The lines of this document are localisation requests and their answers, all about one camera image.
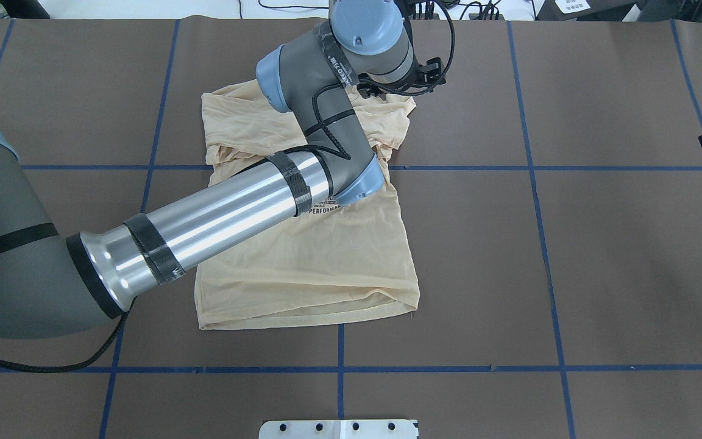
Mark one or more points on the cream long-sleeve printed shirt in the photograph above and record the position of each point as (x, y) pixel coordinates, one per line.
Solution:
(332, 265)

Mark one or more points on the blue tape grid lines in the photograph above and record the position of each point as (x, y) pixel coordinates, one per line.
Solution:
(552, 196)

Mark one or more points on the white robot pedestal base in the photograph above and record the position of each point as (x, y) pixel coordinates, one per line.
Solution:
(340, 428)

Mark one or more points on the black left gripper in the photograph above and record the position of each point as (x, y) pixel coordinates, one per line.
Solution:
(387, 90)

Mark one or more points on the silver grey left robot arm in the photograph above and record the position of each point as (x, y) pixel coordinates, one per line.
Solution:
(52, 285)

